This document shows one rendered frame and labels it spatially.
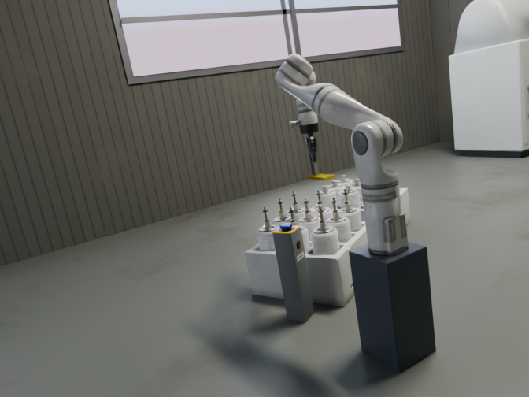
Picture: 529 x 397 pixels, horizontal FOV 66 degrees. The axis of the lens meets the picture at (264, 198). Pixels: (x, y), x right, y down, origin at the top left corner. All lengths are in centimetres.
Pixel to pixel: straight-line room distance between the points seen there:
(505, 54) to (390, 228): 275
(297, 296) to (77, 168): 210
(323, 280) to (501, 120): 255
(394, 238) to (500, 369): 40
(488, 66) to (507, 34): 25
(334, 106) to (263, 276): 75
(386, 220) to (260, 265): 68
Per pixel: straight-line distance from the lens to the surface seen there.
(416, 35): 481
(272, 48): 364
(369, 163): 100
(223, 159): 336
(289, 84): 128
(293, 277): 134
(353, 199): 196
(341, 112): 112
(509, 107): 366
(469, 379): 117
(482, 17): 381
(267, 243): 155
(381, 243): 106
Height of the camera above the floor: 71
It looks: 12 degrees down
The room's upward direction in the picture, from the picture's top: 10 degrees counter-clockwise
